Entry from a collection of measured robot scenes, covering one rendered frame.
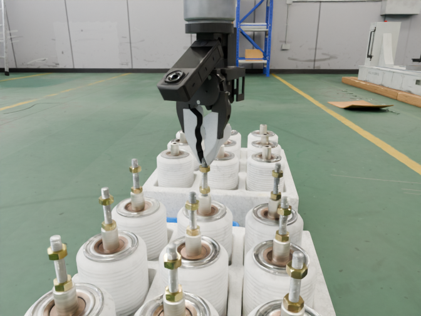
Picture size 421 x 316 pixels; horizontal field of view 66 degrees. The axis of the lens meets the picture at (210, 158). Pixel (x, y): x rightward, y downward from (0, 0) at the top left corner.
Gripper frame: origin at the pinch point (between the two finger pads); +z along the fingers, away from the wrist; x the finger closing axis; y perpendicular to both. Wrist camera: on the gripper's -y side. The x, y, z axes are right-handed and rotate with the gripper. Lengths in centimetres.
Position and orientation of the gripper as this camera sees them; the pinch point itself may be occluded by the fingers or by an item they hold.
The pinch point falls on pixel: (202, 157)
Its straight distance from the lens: 52.4
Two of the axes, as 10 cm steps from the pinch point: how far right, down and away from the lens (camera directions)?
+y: 5.5, -2.7, 7.9
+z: 0.0, 9.5, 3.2
